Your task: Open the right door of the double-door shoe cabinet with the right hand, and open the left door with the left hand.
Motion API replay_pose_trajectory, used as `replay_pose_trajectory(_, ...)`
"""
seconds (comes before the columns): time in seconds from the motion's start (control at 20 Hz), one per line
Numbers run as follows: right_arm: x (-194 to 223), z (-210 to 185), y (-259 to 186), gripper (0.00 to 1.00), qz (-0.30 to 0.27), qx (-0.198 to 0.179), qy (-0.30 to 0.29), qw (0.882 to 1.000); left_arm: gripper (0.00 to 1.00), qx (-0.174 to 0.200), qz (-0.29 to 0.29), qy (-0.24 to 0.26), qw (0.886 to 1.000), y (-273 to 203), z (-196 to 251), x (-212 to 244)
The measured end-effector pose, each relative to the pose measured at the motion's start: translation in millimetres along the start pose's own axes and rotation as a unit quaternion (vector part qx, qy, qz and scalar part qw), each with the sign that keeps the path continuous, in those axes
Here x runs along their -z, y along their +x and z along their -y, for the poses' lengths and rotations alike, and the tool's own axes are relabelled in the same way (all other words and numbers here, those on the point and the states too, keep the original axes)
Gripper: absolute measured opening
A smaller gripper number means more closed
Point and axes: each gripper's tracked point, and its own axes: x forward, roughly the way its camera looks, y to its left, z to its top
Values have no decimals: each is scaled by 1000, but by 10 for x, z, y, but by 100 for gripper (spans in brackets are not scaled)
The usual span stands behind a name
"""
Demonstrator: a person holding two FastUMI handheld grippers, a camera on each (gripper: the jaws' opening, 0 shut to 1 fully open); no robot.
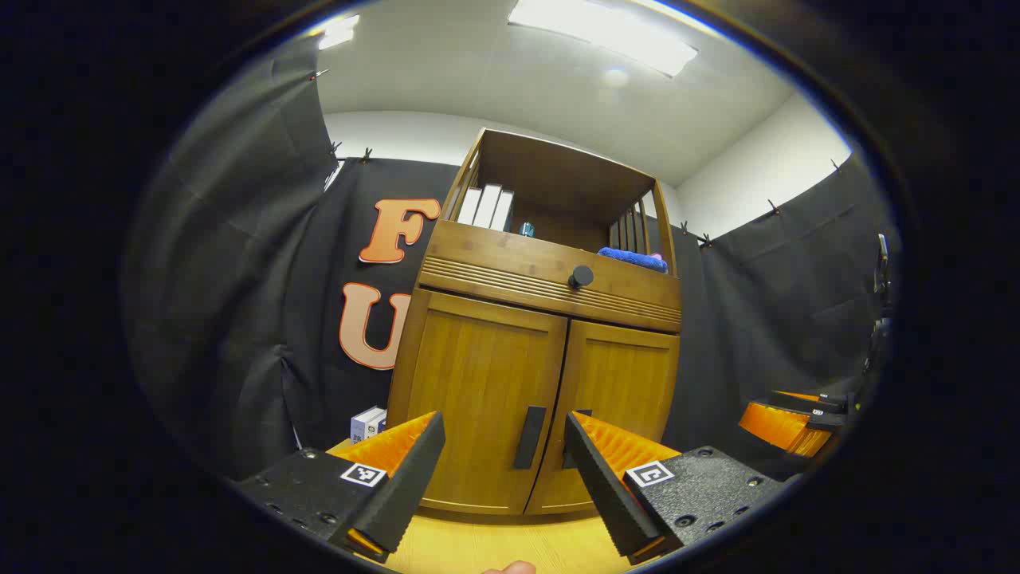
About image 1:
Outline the small ceiling light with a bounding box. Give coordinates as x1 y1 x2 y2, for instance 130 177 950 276
319 14 361 50

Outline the black backdrop cloth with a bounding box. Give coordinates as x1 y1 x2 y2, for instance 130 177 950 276
120 36 901 483

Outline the blue cloth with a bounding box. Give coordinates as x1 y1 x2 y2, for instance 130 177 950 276
597 246 669 274

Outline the large ceiling light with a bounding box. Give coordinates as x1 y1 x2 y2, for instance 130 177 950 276
508 0 700 78

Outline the wooden double-door shoe cabinet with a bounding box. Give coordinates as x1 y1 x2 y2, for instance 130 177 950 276
386 128 684 517

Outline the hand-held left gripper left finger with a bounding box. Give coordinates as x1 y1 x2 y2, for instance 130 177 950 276
237 411 447 564

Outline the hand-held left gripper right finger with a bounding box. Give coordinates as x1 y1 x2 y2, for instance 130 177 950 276
564 411 786 565

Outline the wooden shoe cabinet door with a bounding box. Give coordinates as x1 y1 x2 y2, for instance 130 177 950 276
524 319 682 516
388 289 569 515

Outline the white cardboard box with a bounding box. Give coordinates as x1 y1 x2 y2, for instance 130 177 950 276
350 407 388 445

